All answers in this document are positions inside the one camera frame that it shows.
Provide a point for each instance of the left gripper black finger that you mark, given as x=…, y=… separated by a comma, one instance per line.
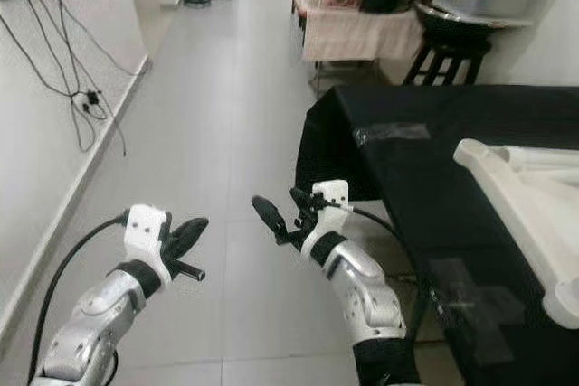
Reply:
x=188, y=234

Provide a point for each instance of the beige table cloth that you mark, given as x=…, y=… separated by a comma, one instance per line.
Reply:
x=362, y=38

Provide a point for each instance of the clear tape patch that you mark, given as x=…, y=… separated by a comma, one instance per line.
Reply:
x=475, y=300

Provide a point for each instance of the black round stool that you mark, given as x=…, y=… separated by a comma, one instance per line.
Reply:
x=443, y=56

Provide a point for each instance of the white plastic table top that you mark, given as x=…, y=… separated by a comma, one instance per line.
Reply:
x=516, y=205

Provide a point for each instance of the black round floor object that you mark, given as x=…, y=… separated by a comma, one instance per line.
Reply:
x=197, y=0

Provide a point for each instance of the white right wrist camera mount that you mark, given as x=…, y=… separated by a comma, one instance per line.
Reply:
x=333, y=192

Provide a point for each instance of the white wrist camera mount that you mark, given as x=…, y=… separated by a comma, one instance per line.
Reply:
x=147, y=223
x=333, y=192

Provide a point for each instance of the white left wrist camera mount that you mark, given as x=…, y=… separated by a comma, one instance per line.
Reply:
x=147, y=223

